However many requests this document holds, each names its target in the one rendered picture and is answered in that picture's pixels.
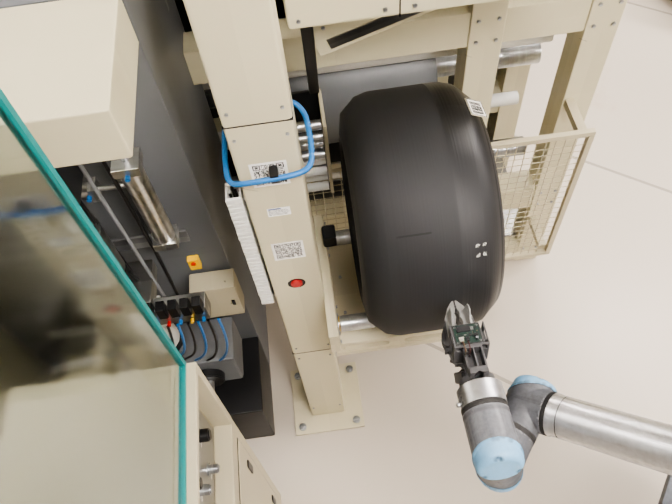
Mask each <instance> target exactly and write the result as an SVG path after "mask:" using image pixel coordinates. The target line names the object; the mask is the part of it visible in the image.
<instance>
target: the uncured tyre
mask: <svg viewBox="0 0 672 504"><path fill-rule="evenodd" d="M465 98H467V99H471V98H470V97H468V96H467V95H466V94H464V93H463V92H462V91H460V90H459V89H458V88H456V87H455V86H454V85H452V84H449V83H442V82H430V83H423V84H415V85H408V86H401V87H394V88H387V89H380V90H372V91H366V92H363V93H361V94H359V95H357V96H354V97H353V98H352V99H351V101H350V102H349V103H348V104H347V105H346V107H345V108H344V109H343V110H342V112H341V113H340V121H339V150H340V160H341V169H342V178H343V186H344V194H345V201H346V209H347V216H348V223H349V230H350V237H351V244H352V251H353V257H354V263H355V269H356V275H357V281H358V287H359V292H360V296H361V300H362V303H363V306H364V309H365V312H366V315H367V318H368V321H369V322H370V323H371V324H373V325H374V326H376V327H377V328H379V329H380V330H382V331H383V332H384V333H386V334H392V335H406V334H413V333H420V332H427V331H434V330H441V329H443V327H444V323H443V320H444V318H445V316H446V311H447V308H448V306H449V304H450V303H451V301H457V302H459V303H460V304H462V305H463V306H464V307H465V305H466V304H468V305H469V307H470V311H471V315H472V317H473V319H474V321H475V322H478V321H480V320H482V319H483V318H484V317H485V315H486V314H487V313H488V312H489V310H490V309H491V308H492V307H493V305H494V304H495V303H496V301H497V300H498V298H499V296H500V293H501V289H502V284H503V278H504V268H505V230H504V216H503V206H502V198H501V190H500V184H499V178H498V172H497V167H496V162H495V158H494V153H493V149H492V145H491V142H490V138H489V135H488V132H487V129H486V126H485V123H484V120H483V118H482V117H479V116H474V115H471V113H470V111H469V109H468V106H467V104H466V101H465ZM426 232H432V234H427V235H419V236H412V237H405V238H398V239H396V237H398V236H405V235H412V234H419V233H426ZM486 239H488V247H489V257H487V258H483V259H480V260H475V252H474V242H477V241H481V240H486Z"/></svg>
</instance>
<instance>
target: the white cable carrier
mask: <svg viewBox="0 0 672 504"><path fill-rule="evenodd" d="M225 202H226V204H227V207H228V208H229V212H230V215H231V219H232V221H233V224H234V226H235V229H236V232H237V235H238V239H239V241H240V243H241V246H242V249H243V252H244V255H245V257H246V260H247V263H248V266H249V269H250V271H251V274H252V277H253V280H254V283H255V285H256V288H257V292H258V295H259V297H260V300H261V303H262V304H270V303H274V296H275V294H274V291H273V287H272V284H271V281H270V278H269V275H268V271H267V268H266V265H265V262H264V259H263V255H262V252H261V249H260V246H259V243H258V239H257V236H256V233H255V230H254V227H253V223H252V220H251V217H250V214H249V211H248V207H247V204H246V201H245V198H244V195H243V191H242V188H241V187H232V186H230V185H229V184H228V183H225Z"/></svg>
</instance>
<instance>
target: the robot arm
mask: <svg viewBox="0 0 672 504"><path fill-rule="evenodd" d="M455 312H456V313H457V314H458V315H459V321H460V322H461V323H462V324H461V325H457V324H456V316H455V314H454V313H455ZM484 331H485V332H484ZM485 334H486V336H485ZM486 338H487V339H486ZM441 343H442V346H443V348H444V351H445V355H447V354H449V357H450V363H452V364H454V365H455V367H461V370H460V371H459V372H455V373H454V378H455V383H456V384H459V388H458V390H457V392H456V394H457V398H458V402H457V403H456V407H457V408H460V407H461V414H462V418H463V423H464V427H465V431H466V435H467V439H468V443H469V446H470V450H471V454H472V463H473V466H474V468H475V471H476V474H477V477H478V478H479V480H480V481H481V482H482V484H483V485H484V486H485V487H487V488H488V489H490V490H492V491H494V492H499V493H504V492H509V491H511V490H513V489H515V488H516V487H517V486H518V485H519V483H520V482H521V480H522V478H523V467H524V465H525V463H526V460H527V458H528V456H529V454H530V452H531V449H532V447H533V446H534V444H535V441H536V439H537V437H538V435H539V434H541V435H544V436H547V437H554V438H557V439H560V440H563V441H567V442H570V443H573V444H576V445H579V446H582V447H585V448H588V449H591V450H594V451H597V452H600V453H603V454H606V455H609V456H613V457H616V458H619V459H622V460H625V461H628V462H631V463H634V464H637V465H640V466H643V467H646V468H649V469H652V470H655V471H659V472H662V473H665V474H668V475H671V476H672V425H671V424H667V423H663V422H660V421H656V420H652V419H649V418H645V417H641V416H638V415H634V414H631V413H627V412H623V411H620V410H616V409H612V408H609V407H605V406H601V405H598V404H594V403H591V402H587V401H583V400H580V399H576V398H572V397H569V396H565V395H563V394H561V393H558V392H557V390H556V388H555V387H554V386H553V385H552V384H551V383H550V382H548V381H546V380H545V379H541V378H538V377H537V376H533V375H521V376H518V377H517V378H515V379H514V381H513V383H512V385H511V386H510V387H509V388H508V390H507V394H506V395H505V391H504V388H503V385H502V382H501V381H500V380H498V379H496V378H495V376H494V374H493V373H491V372H489V368H488V364H487V361H486V359H487V358H488V352H489V347H490V341H489V338H488V334H487V331H486V328H485V324H484V321H482V325H481V327H480V325H479V323H478V322H475V321H474V319H473V317H472V315H471V311H470V307H469V305H468V304H466V305H465V307H464V306H463V305H462V304H460V303H459V302H457V301H451V303H450V304H449V306H448V308H447V311H446V316H445V320H444V327H443V331H442V335H441Z"/></svg>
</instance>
